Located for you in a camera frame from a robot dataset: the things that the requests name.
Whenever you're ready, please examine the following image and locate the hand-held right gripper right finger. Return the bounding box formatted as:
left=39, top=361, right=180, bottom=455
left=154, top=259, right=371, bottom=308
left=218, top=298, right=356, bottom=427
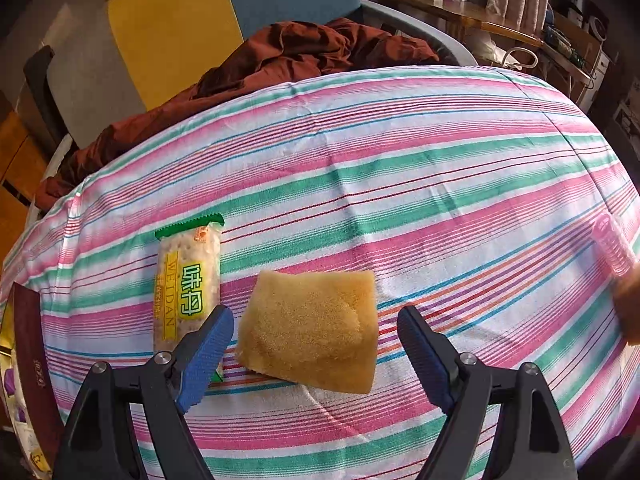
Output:
left=396, top=305, right=578, bottom=480

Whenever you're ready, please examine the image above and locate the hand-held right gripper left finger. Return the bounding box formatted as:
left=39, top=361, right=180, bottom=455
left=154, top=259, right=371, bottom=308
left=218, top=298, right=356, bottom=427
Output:
left=59, top=304, right=236, bottom=480

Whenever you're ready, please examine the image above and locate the green cracker packet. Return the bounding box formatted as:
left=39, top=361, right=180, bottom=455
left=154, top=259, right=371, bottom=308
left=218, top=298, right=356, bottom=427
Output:
left=152, top=212, right=226, bottom=386

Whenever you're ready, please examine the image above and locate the brown sponge cake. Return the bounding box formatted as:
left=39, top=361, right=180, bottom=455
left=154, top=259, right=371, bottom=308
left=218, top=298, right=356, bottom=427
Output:
left=234, top=269, right=379, bottom=395

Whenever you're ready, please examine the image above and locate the gold tin box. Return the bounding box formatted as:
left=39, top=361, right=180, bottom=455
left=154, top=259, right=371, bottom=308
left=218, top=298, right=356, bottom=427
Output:
left=0, top=282, right=66, bottom=476

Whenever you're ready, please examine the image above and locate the striped bed sheet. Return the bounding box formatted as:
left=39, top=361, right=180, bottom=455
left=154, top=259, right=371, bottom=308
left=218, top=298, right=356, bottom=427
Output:
left=0, top=65, right=640, bottom=480

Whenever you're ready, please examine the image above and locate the pink plastic hair roller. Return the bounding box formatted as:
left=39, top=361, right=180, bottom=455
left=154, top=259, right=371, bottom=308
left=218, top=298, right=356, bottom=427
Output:
left=591, top=212, right=636, bottom=278

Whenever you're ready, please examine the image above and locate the wooden wardrobe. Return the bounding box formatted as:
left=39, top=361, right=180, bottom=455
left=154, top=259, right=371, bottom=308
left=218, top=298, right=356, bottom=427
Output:
left=0, top=90, right=48, bottom=241

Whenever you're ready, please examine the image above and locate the dark red cloth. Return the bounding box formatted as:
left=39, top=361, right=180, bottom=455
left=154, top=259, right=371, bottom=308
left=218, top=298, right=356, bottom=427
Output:
left=35, top=17, right=453, bottom=211

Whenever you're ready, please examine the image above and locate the grey yellow blue headboard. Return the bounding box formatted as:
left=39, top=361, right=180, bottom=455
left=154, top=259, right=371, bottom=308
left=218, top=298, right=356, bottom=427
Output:
left=22, top=0, right=366, bottom=161

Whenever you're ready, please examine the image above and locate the wooden desk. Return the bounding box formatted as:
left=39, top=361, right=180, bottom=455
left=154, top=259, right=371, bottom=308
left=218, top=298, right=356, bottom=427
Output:
left=372, top=0, right=596, bottom=91

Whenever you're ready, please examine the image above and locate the white cable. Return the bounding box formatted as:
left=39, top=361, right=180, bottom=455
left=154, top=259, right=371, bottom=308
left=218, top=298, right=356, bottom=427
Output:
left=500, top=47, right=541, bottom=71

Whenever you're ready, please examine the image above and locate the grey bed frame rail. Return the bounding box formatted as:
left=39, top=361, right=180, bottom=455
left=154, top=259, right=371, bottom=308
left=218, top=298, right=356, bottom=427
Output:
left=360, top=0, right=478, bottom=66

